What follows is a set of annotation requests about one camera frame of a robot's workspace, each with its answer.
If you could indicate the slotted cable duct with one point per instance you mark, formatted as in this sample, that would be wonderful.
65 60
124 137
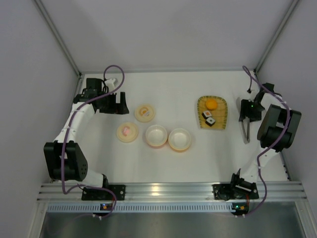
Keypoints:
141 207

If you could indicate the cream lid orange label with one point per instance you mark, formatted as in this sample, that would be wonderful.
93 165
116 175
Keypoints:
144 113

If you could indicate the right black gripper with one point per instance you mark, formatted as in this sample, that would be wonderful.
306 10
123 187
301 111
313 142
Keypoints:
246 116

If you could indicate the green sushi roll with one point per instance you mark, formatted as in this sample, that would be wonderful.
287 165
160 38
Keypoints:
210 121

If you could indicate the salmon sushi roll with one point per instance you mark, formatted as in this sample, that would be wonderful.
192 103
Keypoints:
206 114

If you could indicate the cream lid pink label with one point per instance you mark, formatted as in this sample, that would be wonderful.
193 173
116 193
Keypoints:
127 132

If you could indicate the metal tongs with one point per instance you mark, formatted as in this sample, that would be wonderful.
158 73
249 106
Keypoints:
245 124

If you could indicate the orange bottom bowl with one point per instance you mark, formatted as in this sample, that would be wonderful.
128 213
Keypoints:
179 140

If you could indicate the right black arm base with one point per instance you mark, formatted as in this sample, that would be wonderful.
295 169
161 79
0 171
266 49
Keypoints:
226 191

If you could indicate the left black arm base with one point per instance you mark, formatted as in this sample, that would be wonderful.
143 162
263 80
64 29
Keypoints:
93 194

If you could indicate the aluminium front rail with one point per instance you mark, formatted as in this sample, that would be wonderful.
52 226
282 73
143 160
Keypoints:
174 192

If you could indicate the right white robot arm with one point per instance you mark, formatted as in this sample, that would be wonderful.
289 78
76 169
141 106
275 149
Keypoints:
277 132

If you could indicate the orange fruit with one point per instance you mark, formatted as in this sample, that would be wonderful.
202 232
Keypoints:
211 104

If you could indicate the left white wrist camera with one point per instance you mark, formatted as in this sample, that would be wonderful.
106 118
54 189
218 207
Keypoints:
111 83

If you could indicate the pink bottom bowl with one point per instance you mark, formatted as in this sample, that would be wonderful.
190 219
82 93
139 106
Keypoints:
156 136

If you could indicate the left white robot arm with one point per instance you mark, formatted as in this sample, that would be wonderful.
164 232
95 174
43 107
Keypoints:
64 158

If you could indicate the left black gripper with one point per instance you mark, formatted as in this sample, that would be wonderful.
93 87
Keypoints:
109 104

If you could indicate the woven bamboo tray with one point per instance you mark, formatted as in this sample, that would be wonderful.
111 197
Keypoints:
220 114

